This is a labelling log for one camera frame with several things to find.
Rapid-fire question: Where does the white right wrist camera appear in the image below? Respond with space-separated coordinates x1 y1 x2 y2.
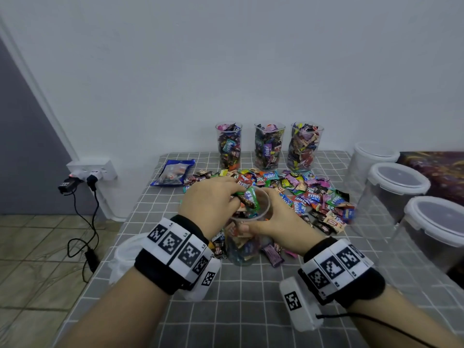
279 276 325 332

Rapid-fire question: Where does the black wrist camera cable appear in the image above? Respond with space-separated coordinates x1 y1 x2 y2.
317 309 443 348

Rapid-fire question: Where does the small transparent plastic jar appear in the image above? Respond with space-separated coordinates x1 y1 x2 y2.
223 186 274 267
254 124 286 171
287 123 324 173

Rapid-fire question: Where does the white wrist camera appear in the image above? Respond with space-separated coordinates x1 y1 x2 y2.
279 276 325 332
181 259 222 302

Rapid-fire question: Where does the person's left hand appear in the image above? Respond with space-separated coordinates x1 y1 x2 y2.
177 177 244 240

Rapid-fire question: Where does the green candy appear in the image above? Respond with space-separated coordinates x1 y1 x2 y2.
238 186 261 211

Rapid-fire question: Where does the black power cable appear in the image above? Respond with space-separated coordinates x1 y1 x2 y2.
67 186 101 273

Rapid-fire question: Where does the dark patterned cloth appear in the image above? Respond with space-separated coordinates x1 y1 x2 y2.
397 150 464 206

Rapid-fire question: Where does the black marker-tagged left wristband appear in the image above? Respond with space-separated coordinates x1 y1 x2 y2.
134 214 213 296

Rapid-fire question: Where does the tall transparent plastic jar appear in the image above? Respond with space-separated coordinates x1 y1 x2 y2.
215 124 242 171

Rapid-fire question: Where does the black power plug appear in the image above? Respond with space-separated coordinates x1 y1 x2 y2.
58 175 100 195

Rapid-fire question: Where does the grey door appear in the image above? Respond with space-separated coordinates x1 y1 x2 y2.
0 36 78 215

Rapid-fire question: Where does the person's right hand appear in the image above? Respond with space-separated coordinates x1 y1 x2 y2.
235 186 327 257

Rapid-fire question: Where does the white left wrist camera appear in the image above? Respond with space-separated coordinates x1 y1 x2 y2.
181 259 222 302

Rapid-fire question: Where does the pile of colourful candies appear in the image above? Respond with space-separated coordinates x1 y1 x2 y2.
181 168 358 267

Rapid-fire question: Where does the white wall socket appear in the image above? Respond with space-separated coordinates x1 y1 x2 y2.
67 159 118 181

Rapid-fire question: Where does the blue snack packet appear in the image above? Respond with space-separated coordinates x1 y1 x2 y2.
150 159 197 188

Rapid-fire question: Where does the person's left forearm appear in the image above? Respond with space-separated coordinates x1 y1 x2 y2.
61 268 171 348

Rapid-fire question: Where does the person's right forearm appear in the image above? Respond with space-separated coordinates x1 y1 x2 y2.
348 286 461 348

